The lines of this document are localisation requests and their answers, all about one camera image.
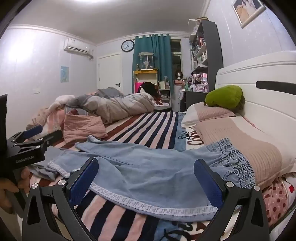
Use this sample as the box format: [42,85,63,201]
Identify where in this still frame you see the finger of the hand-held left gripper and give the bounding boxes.
[14,130,63,149]
[7,125,44,145]

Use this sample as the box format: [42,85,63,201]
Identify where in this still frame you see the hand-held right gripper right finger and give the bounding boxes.
[194,159,270,241]

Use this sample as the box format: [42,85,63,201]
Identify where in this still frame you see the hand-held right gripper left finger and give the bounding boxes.
[22,157,100,241]

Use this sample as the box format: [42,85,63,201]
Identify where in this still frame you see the light blue denim pants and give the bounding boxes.
[47,136,256,222]

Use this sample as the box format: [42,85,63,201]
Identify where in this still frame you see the person's left hand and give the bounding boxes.
[0,166,31,209]

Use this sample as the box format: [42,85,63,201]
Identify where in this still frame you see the beige floral sheet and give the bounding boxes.
[25,107,66,135]

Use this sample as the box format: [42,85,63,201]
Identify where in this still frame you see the grey blue folded cloth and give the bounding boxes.
[30,160,70,181]

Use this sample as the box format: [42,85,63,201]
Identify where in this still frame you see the pink folded cloth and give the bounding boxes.
[63,113,108,143]

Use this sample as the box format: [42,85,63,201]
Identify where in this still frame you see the white fluffy blanket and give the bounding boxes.
[49,95,76,110]

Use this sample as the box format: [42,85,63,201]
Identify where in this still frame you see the large beige ribbed pillow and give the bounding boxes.
[193,117,296,189]

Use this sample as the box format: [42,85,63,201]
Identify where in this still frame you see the red dotted sheet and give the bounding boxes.
[261,178,290,229]

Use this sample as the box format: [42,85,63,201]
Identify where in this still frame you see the small beige white pillow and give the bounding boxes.
[180,102,237,128]

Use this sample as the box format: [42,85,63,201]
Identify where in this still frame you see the grey beige quilt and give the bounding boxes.
[66,88,156,124]

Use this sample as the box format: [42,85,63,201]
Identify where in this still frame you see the striped printed blanket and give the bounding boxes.
[28,111,234,241]

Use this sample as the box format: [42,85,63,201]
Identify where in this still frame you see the white door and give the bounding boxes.
[97,53,122,93]

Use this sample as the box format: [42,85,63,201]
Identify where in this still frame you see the green plush toy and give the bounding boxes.
[205,85,245,109]

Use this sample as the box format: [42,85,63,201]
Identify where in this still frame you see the white air conditioner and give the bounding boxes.
[63,38,90,54]

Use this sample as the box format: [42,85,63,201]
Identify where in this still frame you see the white small shelf cart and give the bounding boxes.
[158,80,172,107]

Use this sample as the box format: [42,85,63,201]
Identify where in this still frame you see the pink toy dollhouse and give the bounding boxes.
[191,72,209,92]

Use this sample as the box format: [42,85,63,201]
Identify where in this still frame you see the black and red cloth pile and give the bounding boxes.
[138,82,160,96]

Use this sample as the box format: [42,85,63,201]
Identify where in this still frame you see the yellow shelf unit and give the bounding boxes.
[133,70,159,94]

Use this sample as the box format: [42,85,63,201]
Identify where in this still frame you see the glass display tank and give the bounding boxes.
[138,52,154,70]

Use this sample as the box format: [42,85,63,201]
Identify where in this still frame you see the white bed headboard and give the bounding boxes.
[214,51,296,163]

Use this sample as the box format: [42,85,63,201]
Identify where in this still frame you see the teal curtain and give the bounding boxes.
[132,34,173,93]

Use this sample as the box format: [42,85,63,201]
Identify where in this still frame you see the dark tall bookshelf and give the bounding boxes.
[188,20,224,93]

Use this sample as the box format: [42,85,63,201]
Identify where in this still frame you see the blue wall poster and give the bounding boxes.
[60,66,70,83]

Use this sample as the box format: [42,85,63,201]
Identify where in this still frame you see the round wall clock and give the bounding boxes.
[121,39,135,52]

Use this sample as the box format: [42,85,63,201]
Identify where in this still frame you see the framed wall picture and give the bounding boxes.
[232,0,266,29]

